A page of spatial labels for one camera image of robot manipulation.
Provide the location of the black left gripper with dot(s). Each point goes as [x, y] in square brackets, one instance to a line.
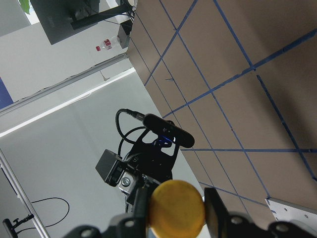
[146, 164]

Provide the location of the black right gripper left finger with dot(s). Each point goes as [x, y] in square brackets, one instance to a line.
[138, 223]

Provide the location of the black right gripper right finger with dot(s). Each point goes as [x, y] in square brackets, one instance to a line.
[216, 214]

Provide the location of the yellow push button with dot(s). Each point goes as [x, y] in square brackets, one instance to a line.
[176, 210]

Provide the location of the clear plastic bottle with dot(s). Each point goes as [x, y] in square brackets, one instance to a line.
[108, 44]

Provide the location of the black computer monitor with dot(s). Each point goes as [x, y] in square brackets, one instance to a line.
[61, 19]

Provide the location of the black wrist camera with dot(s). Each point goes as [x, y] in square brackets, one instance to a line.
[168, 130]

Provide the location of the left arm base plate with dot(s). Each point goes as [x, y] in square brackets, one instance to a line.
[287, 211]

